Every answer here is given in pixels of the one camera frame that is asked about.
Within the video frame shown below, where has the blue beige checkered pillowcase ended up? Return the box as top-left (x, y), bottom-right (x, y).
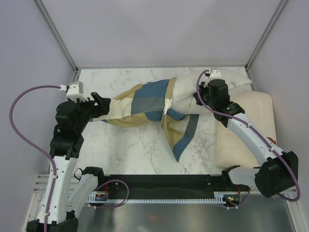
top-left (92, 77), bottom-right (200, 161)

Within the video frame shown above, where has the white slotted cable duct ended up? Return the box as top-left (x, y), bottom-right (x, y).
top-left (86, 192), bottom-right (226, 204)

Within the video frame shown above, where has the aluminium right frame post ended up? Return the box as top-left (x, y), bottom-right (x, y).
top-left (244, 0), bottom-right (289, 72)

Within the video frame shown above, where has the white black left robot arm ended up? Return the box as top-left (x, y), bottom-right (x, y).
top-left (26, 92), bottom-right (111, 232)

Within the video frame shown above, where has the aluminium extrusion rail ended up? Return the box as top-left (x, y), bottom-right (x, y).
top-left (33, 174), bottom-right (79, 193)

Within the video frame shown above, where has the aluminium frame post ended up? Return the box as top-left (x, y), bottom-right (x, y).
top-left (33, 0), bottom-right (79, 74)
top-left (244, 0), bottom-right (289, 72)

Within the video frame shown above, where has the aluminium left frame post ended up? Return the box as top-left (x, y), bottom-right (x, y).
top-left (33, 0), bottom-right (79, 74)

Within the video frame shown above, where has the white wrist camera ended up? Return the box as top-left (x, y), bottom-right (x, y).
top-left (205, 69), bottom-right (222, 79)
top-left (59, 81), bottom-right (89, 103)

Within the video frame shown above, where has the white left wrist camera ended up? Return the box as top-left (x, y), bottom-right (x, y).
top-left (59, 81), bottom-right (89, 103)

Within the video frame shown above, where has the cream pillow with bear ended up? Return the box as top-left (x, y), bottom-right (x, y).
top-left (214, 90), bottom-right (278, 170)

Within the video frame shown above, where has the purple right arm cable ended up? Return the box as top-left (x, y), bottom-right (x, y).
top-left (195, 69), bottom-right (301, 210)

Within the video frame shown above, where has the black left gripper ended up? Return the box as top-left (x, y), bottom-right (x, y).
top-left (72, 91), bottom-right (111, 132)

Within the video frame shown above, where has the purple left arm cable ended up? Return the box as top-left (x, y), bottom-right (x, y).
top-left (9, 85), bottom-right (130, 232)

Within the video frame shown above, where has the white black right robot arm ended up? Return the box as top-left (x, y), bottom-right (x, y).
top-left (195, 79), bottom-right (300, 202)

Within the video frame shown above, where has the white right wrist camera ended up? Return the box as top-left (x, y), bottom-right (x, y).
top-left (205, 69), bottom-right (222, 79)

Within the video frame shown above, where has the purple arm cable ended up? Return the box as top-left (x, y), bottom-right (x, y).
top-left (195, 69), bottom-right (301, 210)
top-left (9, 85), bottom-right (130, 232)

